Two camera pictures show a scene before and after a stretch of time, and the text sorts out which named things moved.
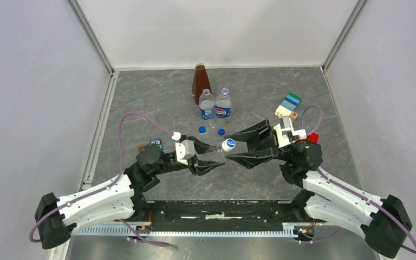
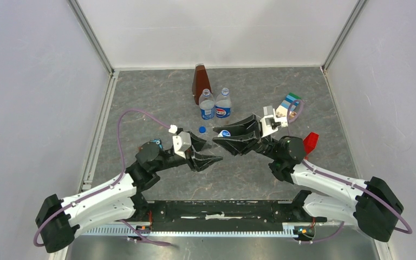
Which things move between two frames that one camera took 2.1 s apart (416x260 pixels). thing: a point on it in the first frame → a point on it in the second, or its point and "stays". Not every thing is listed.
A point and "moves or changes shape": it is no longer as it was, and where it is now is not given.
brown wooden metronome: (200, 82) stays
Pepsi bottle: (207, 104) stays
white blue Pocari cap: (228, 144) moves or changes shape
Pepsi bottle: (223, 104) stays
